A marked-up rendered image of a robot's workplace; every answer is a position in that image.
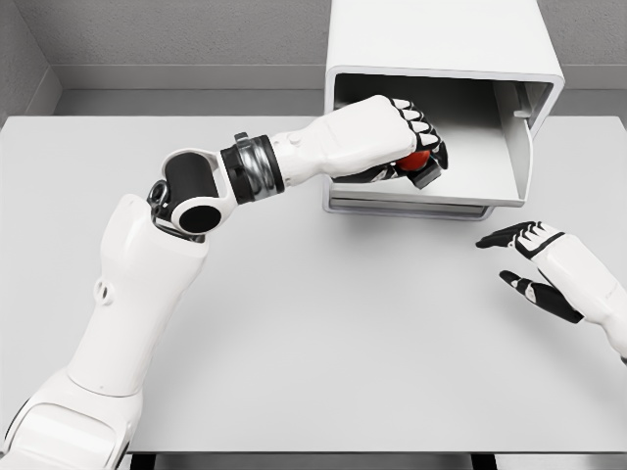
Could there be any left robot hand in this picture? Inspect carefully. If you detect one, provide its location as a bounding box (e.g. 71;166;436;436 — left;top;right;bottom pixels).
316;94;450;186

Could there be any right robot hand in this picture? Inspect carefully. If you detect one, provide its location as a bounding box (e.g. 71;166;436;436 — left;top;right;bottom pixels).
475;220;619;328

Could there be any red and black load switch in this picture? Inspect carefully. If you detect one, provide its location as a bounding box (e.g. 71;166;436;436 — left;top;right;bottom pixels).
395;149;443;191

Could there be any white cabinet drawer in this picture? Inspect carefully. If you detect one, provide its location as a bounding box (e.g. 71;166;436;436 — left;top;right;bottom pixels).
328;72;533;208
328;196;493;217

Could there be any white multi-storey storage cabinet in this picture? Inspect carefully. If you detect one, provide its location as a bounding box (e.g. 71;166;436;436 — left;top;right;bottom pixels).
320;0;565;224

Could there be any white closed cabinet drawer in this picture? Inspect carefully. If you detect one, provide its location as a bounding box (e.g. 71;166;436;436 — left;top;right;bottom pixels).
328;196;493;217

